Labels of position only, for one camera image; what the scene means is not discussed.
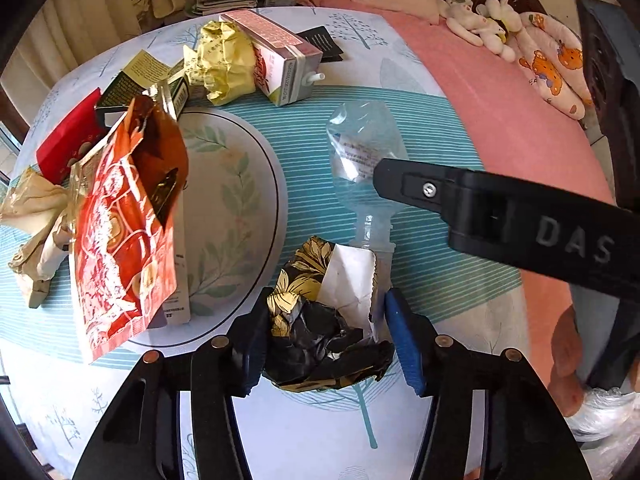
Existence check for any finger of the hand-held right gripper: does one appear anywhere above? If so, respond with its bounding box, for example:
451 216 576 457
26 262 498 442
575 0 640 208
374 157 471 223

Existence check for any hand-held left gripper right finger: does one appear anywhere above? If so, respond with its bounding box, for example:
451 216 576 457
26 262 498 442
384 289 593 480

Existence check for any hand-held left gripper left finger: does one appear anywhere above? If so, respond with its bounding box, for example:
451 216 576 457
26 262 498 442
72 287 273 480

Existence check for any black gold floral wrapper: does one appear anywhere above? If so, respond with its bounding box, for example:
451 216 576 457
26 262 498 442
262 235 396 393

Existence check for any clear plastic bottle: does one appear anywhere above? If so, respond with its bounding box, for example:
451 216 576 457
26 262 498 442
325 101 412 261

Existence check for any person's right hand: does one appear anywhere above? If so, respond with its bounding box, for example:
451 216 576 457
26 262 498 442
547 305 588 417

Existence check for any orange bear print pillow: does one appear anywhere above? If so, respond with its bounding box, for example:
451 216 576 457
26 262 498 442
515 11 593 121

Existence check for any white barcode box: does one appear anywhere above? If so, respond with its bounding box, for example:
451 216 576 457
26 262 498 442
147 200 192 328

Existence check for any pink bedsheet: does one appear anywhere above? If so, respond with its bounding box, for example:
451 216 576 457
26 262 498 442
310 0 621 396

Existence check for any white yellow plush toy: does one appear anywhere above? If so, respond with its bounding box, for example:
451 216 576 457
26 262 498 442
475 0 522 62

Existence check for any red orange snack bag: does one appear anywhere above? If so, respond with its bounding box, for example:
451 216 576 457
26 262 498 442
69 95 190 365

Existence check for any black card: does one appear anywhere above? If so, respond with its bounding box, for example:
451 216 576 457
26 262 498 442
296 27 345 63

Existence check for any pink white milk carton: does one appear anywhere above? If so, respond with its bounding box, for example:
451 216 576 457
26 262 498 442
220 10 326 107

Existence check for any white plastic bag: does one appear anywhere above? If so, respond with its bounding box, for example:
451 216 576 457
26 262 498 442
569 385 640 443

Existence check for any yellow crumpled wrapper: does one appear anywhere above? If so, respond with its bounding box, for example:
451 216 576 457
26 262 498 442
182 20 262 107

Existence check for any red box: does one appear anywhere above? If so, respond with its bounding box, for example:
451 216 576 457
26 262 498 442
36 88 108 183

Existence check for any dark green box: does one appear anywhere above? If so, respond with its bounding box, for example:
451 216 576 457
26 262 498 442
95 50 191 128

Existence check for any cream curtain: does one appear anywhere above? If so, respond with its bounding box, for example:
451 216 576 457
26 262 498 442
20 0 143 86

